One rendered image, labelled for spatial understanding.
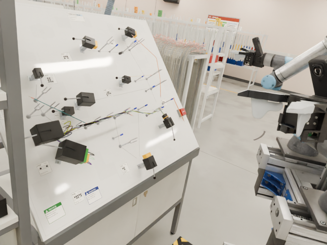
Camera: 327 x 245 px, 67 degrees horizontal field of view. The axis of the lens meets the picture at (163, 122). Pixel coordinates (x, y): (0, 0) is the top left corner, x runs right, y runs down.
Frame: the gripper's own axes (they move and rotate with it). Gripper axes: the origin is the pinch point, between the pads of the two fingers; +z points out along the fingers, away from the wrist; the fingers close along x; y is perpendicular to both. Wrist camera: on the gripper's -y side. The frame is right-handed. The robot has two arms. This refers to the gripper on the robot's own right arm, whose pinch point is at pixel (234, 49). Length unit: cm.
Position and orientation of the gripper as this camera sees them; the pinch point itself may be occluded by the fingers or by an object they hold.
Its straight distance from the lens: 169.3
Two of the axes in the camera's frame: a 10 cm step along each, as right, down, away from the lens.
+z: -7.7, -3.4, 5.4
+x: 6.4, -3.3, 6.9
